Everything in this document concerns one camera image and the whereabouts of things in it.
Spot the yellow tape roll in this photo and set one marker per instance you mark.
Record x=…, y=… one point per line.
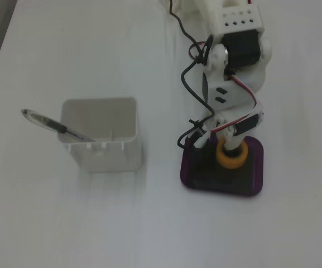
x=229, y=164

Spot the white plastic container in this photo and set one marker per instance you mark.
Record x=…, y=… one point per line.
x=107, y=159

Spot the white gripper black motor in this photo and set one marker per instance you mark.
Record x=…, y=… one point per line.
x=231, y=143

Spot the purple rectangular tray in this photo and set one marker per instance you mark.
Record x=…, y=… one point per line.
x=205, y=174

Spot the clear ballpoint pen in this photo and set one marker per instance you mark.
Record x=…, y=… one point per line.
x=47, y=121

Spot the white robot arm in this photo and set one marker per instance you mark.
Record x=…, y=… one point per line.
x=239, y=16

